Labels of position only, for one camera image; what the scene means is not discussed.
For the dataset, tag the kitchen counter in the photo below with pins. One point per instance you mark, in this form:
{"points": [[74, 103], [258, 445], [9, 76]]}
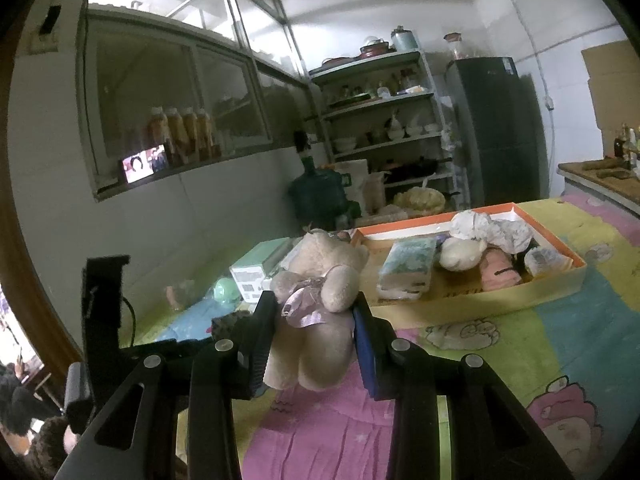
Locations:
{"points": [[600, 182]]}

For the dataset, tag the white shelf rack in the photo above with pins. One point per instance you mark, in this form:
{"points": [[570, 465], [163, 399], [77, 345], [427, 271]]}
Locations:
{"points": [[380, 102]]}

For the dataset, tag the red pot with glass lid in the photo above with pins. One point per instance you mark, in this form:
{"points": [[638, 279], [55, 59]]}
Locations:
{"points": [[374, 47]]}

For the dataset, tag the green and white box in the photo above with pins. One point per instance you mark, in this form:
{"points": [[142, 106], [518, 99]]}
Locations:
{"points": [[250, 277]]}

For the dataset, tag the white sack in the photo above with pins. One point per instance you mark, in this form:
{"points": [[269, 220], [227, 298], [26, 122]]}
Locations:
{"points": [[350, 185]]}

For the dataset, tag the white cloth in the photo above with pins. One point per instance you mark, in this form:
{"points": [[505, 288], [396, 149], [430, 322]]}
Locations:
{"points": [[505, 232]]}

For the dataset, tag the wall socket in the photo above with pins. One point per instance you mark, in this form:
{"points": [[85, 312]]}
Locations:
{"points": [[548, 102]]}

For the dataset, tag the orange cardboard box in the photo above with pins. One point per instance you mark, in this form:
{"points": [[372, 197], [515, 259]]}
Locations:
{"points": [[500, 297]]}

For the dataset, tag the floral tissue pack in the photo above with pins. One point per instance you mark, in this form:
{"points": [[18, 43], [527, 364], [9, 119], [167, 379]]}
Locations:
{"points": [[407, 265]]}

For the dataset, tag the cardboard wall sheet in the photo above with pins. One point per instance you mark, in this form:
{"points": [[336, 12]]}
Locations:
{"points": [[612, 85]]}

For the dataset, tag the glass jar with red lid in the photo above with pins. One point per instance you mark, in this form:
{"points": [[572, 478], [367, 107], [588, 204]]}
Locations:
{"points": [[457, 46]]}

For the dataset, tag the black wok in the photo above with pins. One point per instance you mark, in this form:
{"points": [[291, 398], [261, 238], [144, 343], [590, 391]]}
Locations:
{"points": [[415, 170]]}

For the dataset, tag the bag of yellow food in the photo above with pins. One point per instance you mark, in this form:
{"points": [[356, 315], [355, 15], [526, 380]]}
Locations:
{"points": [[419, 200]]}

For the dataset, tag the row of condiment bottles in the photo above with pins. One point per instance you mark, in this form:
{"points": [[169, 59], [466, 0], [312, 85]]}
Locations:
{"points": [[627, 145]]}

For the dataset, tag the pink pouch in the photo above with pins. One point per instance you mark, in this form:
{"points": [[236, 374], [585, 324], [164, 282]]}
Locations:
{"points": [[495, 277]]}

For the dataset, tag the interior sliding glass window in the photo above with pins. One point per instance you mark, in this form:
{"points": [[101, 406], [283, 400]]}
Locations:
{"points": [[150, 85]]}

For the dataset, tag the white plush toy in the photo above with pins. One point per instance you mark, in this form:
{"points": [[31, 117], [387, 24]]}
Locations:
{"points": [[460, 255]]}

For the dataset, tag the dark patterned cloth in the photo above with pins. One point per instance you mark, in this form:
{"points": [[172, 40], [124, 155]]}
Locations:
{"points": [[230, 326]]}

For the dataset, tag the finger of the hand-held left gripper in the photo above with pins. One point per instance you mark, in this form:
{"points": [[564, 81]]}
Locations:
{"points": [[185, 347]]}

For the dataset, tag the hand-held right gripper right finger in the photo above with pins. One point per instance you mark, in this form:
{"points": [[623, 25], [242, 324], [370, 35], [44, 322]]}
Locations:
{"points": [[365, 360]]}

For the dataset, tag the wall switch box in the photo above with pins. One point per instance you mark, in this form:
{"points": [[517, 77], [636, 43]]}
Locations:
{"points": [[46, 30]]}

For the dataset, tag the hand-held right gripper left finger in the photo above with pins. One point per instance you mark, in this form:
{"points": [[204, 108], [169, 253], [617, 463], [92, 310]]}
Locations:
{"points": [[260, 345]]}

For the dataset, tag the teal enamel pot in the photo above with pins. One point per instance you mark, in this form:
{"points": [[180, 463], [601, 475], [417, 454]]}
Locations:
{"points": [[404, 39]]}

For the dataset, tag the beige teddy bear with dress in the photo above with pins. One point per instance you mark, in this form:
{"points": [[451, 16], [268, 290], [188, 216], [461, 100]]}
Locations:
{"points": [[320, 280]]}

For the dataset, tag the green water jug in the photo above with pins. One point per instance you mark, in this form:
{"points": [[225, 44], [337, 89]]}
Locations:
{"points": [[320, 195]]}

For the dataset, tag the white soft packet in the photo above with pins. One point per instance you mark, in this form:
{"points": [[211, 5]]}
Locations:
{"points": [[547, 260]]}

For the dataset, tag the light green round item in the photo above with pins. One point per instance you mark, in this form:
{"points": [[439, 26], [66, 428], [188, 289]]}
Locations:
{"points": [[226, 291]]}

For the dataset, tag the dark refrigerator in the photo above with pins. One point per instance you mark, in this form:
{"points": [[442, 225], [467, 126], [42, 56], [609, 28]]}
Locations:
{"points": [[500, 135]]}

